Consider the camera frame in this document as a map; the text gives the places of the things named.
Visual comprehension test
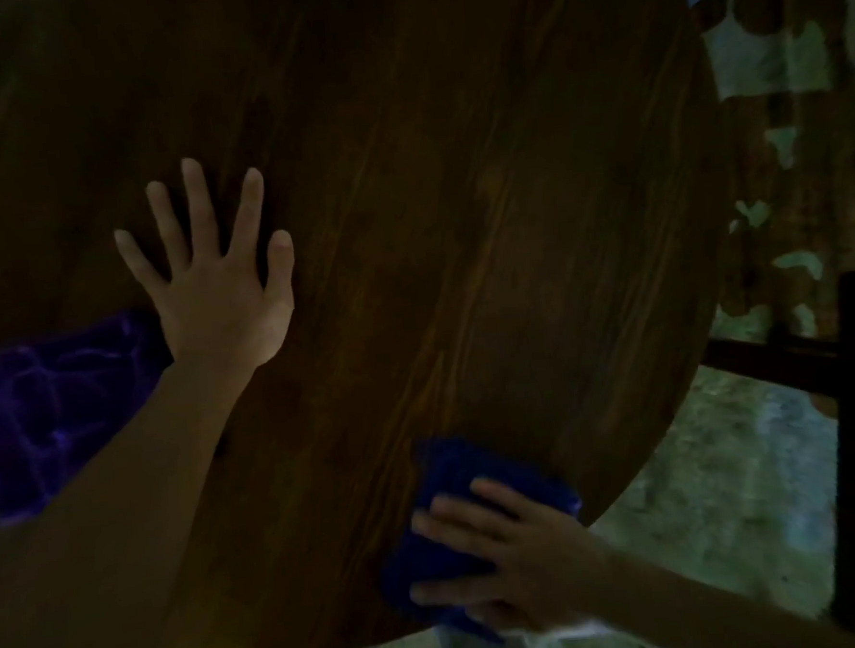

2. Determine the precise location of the person's left forearm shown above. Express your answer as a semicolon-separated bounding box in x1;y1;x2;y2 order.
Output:
0;352;276;648

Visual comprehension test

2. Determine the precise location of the person's left hand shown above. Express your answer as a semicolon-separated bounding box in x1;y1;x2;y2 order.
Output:
108;151;302;380

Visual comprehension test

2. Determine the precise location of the person's right hand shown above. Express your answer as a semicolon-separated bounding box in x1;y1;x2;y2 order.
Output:
402;470;615;642

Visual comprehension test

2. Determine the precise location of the person's right forearm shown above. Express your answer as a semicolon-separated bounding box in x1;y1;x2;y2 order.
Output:
592;521;855;648

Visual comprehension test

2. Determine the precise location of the purple patterned garment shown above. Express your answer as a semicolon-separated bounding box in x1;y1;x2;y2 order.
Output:
0;307;183;528

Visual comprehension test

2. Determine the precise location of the blue cleaning cloth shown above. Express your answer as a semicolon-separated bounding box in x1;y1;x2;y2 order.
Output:
373;429;591;648

